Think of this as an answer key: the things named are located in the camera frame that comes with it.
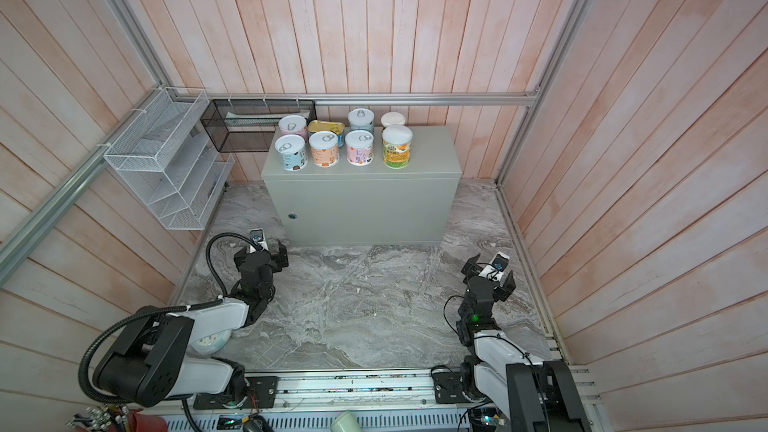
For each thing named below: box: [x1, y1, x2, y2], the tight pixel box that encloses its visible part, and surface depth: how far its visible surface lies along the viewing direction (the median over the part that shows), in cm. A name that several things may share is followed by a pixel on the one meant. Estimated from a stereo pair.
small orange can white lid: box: [381, 111, 406, 126], surface depth 80 cm
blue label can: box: [348, 108, 375, 132], surface depth 83 cm
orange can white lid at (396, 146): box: [382, 124, 413, 169], surface depth 74 cm
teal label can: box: [274, 134, 308, 172], surface depth 75 cm
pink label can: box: [278, 115, 308, 140], surface depth 81 cm
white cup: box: [330, 410, 363, 432], surface depth 65 cm
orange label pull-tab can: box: [309, 130, 340, 168], surface depth 76 cm
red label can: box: [345, 130, 374, 167], surface depth 76 cm
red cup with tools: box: [66, 403, 169, 432], surface depth 59 cm
